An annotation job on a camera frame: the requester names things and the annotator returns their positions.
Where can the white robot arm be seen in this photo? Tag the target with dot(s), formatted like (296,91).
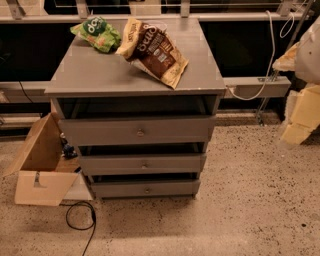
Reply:
(308,57)

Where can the metal diagonal pole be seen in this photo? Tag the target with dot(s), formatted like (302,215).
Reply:
(284,10)

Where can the grey top drawer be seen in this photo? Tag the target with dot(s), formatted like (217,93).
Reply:
(130,131)

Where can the grey drawer cabinet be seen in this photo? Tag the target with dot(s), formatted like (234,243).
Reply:
(92,85)

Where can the green snack bag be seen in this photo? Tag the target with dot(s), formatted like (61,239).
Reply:
(99,34)

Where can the brown yellow chip bag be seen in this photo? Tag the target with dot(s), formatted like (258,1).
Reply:
(149,48)

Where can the grey wall rail ledge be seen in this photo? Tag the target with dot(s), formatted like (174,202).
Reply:
(248,87)

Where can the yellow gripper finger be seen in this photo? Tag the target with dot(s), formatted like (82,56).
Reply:
(287,61)
(302,115)

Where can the open cardboard box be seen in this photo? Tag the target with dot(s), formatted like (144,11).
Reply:
(44,175)

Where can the grey drawer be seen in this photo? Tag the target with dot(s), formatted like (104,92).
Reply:
(130,131)
(142,164)
(146,188)

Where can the grey bottom drawer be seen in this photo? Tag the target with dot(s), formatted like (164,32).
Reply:
(146,188)

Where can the small blue object in box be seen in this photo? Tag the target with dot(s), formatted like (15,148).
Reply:
(68,151)

